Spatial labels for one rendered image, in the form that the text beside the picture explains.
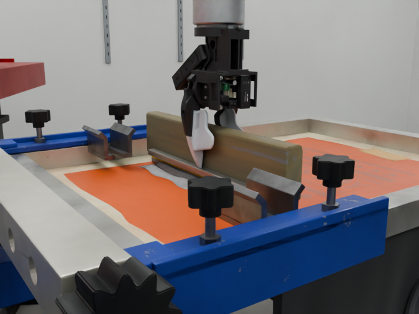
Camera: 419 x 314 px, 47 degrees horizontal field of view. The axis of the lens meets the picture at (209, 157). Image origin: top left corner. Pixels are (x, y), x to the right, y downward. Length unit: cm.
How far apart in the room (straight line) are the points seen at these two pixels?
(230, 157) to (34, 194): 31
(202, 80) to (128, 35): 220
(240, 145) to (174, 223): 15
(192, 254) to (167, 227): 21
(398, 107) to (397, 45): 56
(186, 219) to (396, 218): 26
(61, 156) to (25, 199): 47
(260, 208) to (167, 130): 38
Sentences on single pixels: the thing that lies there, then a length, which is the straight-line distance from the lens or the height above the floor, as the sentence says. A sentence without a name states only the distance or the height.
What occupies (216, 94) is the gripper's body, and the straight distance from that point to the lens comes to 69.
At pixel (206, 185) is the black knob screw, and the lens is 41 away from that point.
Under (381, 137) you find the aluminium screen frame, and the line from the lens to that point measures 113.
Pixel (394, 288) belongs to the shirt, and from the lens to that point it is 82.
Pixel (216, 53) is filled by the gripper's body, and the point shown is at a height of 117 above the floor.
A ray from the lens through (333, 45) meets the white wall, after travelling 395.
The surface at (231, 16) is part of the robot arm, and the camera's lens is 70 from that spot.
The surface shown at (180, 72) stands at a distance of 78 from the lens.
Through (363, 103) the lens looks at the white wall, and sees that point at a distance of 430.
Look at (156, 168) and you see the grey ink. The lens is 86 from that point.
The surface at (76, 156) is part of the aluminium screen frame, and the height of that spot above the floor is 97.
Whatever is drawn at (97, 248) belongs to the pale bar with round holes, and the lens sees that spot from 35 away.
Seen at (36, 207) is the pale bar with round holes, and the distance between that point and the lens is 44.
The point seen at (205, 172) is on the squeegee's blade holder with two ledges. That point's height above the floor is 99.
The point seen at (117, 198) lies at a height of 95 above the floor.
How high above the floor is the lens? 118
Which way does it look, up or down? 13 degrees down
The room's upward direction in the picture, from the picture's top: straight up
